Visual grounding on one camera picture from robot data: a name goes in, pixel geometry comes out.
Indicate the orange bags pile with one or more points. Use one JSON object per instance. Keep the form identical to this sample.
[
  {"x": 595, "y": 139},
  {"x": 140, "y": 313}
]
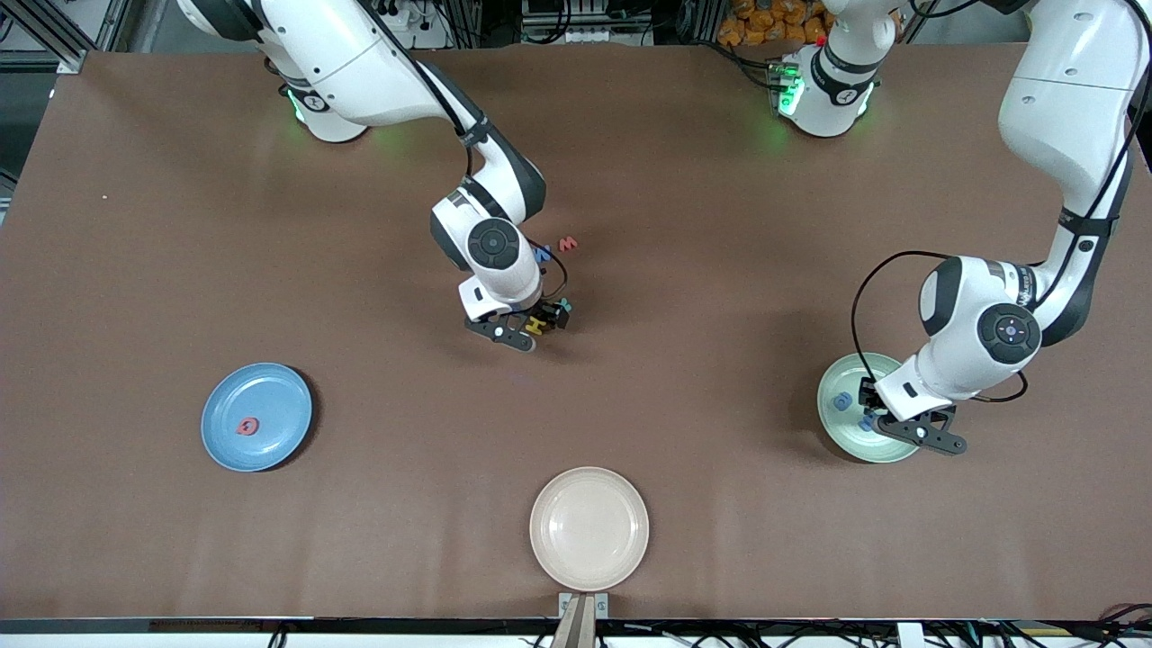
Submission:
[{"x": 774, "y": 22}]

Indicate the red letter Q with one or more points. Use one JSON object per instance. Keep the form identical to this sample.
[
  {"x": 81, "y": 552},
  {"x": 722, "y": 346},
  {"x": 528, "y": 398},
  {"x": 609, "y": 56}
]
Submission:
[{"x": 241, "y": 427}]

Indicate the yellow letter H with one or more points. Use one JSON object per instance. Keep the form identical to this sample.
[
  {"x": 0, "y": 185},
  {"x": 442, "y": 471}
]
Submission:
[{"x": 537, "y": 326}]

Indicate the aluminium frame post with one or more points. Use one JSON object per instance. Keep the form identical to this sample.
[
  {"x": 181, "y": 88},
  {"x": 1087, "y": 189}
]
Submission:
[{"x": 63, "y": 45}]

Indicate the large blue letter M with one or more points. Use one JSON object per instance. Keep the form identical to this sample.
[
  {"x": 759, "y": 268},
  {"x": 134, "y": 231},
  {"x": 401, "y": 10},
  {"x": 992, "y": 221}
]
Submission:
[{"x": 544, "y": 256}]

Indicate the small blue letter a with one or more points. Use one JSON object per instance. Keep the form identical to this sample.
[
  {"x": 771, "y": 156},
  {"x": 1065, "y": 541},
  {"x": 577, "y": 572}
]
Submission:
[{"x": 841, "y": 401}]

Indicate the brown table cover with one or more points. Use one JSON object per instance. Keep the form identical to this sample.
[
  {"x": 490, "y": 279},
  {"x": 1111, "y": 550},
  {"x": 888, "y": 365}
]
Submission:
[{"x": 720, "y": 504}]

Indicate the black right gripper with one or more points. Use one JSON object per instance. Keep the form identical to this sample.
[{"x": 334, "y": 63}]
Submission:
[{"x": 550, "y": 315}]

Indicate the beige plate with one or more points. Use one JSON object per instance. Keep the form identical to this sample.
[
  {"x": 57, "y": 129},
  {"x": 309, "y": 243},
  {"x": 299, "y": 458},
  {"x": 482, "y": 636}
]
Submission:
[{"x": 589, "y": 529}]

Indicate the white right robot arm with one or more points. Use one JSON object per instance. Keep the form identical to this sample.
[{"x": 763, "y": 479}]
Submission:
[{"x": 360, "y": 63}]

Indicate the white power strip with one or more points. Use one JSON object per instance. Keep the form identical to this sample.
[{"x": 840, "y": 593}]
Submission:
[
  {"x": 585, "y": 34},
  {"x": 416, "y": 13}
]

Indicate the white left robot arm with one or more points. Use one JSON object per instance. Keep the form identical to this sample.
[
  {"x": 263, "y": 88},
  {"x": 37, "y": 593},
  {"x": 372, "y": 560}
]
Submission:
[{"x": 1062, "y": 108}]

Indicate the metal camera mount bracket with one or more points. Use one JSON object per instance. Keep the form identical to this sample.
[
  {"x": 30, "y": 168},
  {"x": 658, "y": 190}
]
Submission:
[{"x": 583, "y": 607}]

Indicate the black table edge rail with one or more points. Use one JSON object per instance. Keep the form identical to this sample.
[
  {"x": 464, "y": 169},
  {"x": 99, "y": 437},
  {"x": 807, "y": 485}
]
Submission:
[{"x": 360, "y": 625}]

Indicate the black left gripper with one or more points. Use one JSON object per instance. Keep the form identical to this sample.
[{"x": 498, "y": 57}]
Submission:
[{"x": 869, "y": 395}]

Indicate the blue plate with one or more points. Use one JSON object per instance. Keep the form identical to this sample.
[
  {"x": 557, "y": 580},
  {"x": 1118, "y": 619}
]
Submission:
[{"x": 270, "y": 405}]

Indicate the green plate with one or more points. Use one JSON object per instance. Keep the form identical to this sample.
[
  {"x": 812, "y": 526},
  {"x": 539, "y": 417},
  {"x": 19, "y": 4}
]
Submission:
[{"x": 837, "y": 432}]

